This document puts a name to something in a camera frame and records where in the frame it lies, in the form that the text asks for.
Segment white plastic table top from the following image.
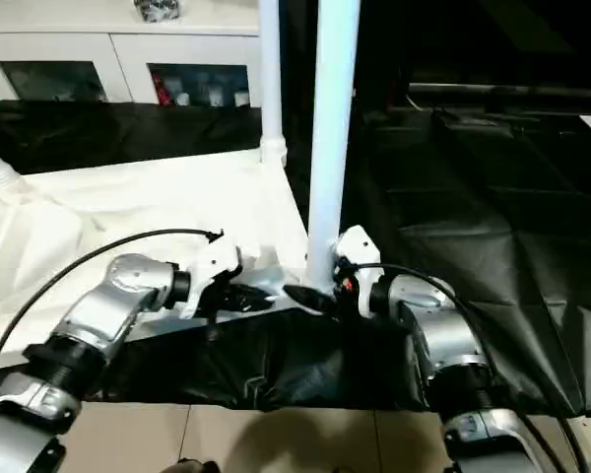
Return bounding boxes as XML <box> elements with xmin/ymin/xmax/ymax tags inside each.
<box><xmin>0</xmin><ymin>148</ymin><xmax>328</xmax><ymax>366</ymax></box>

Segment black plastic mat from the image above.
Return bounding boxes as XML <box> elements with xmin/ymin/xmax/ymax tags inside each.
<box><xmin>0</xmin><ymin>99</ymin><xmax>591</xmax><ymax>417</ymax></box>

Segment black low shelf board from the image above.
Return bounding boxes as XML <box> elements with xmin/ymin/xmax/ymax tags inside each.
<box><xmin>408</xmin><ymin>85</ymin><xmax>591</xmax><ymax>103</ymax></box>

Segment white sideboard cabinet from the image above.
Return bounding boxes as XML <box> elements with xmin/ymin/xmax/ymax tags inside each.
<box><xmin>0</xmin><ymin>0</ymin><xmax>283</xmax><ymax>107</ymax></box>

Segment grey crumpled object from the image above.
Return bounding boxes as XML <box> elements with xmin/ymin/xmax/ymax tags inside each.
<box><xmin>135</xmin><ymin>0</ymin><xmax>183</xmax><ymax>23</ymax></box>

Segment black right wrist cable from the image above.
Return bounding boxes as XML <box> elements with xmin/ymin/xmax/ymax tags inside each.
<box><xmin>353</xmin><ymin>262</ymin><xmax>587</xmax><ymax>464</ymax></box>

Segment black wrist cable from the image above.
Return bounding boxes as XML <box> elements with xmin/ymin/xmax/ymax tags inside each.
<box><xmin>0</xmin><ymin>229</ymin><xmax>226</xmax><ymax>371</ymax></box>
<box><xmin>353</xmin><ymin>262</ymin><xmax>587</xmax><ymax>464</ymax></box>

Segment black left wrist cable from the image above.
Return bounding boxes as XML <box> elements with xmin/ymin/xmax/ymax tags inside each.
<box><xmin>0</xmin><ymin>229</ymin><xmax>226</xmax><ymax>371</ymax></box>

